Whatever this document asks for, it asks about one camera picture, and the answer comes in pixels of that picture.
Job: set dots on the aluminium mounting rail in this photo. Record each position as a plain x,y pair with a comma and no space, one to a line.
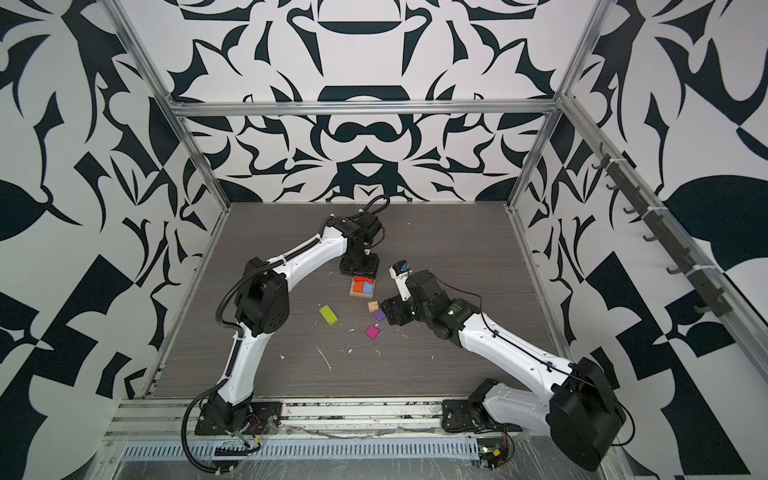
161,418

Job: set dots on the white slotted cable duct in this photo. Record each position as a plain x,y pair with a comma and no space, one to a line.
342,449

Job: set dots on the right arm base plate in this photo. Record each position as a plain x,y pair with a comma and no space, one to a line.
466,416

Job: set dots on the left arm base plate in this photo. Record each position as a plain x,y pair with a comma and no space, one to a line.
254,418

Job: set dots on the green lit controller board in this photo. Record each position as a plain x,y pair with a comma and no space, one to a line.
493,457

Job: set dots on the grey wall hook rack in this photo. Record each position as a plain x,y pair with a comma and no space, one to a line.
666,230

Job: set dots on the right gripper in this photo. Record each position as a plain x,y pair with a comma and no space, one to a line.
395,307

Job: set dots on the magenta wood block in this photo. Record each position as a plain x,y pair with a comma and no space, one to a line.
373,332

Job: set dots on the green wood block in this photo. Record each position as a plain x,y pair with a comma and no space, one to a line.
328,315

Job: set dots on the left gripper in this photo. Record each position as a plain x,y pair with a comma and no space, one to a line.
370,273

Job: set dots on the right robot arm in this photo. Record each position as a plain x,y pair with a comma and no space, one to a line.
571,402

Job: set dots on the aluminium cage frame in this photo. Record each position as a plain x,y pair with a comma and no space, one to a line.
743,323

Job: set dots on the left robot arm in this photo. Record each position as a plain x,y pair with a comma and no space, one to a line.
258,304

